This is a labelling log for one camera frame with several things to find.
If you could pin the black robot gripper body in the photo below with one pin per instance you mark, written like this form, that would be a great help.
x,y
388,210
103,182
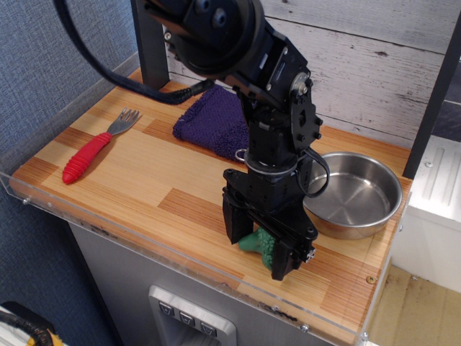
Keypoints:
x,y
274,196

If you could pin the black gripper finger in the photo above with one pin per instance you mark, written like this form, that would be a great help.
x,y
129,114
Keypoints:
x,y
235,212
287,256

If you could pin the green toy broccoli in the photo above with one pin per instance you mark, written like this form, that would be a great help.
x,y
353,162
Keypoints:
x,y
262,242

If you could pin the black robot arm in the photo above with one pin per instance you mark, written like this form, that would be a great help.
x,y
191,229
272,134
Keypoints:
x,y
232,42

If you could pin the stainless steel pan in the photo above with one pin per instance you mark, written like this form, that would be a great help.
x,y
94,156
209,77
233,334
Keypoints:
x,y
357,194

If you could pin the purple folded towel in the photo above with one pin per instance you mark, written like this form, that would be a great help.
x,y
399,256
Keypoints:
x,y
215,122

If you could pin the silver dispenser panel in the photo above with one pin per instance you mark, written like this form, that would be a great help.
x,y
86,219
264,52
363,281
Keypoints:
x,y
182,322

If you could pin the grey cabinet front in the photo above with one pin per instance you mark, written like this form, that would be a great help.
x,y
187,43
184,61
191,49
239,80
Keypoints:
x,y
124,276

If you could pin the white ridged appliance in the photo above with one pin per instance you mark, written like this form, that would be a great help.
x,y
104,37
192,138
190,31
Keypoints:
x,y
427,243

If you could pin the clear acrylic table guard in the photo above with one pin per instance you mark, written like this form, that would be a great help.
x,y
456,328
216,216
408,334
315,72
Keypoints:
x,y
161,196

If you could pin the red handled fork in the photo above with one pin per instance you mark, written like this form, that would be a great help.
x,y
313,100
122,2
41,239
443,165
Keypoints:
x,y
82,159

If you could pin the black left vertical post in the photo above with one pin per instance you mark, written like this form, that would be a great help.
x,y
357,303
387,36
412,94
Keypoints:
x,y
151,48

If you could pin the black vertical post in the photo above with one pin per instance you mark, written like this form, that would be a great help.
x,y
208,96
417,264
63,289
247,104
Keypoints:
x,y
151,48
441,86

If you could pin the black right vertical post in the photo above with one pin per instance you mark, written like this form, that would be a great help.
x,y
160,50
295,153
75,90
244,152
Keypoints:
x,y
441,86

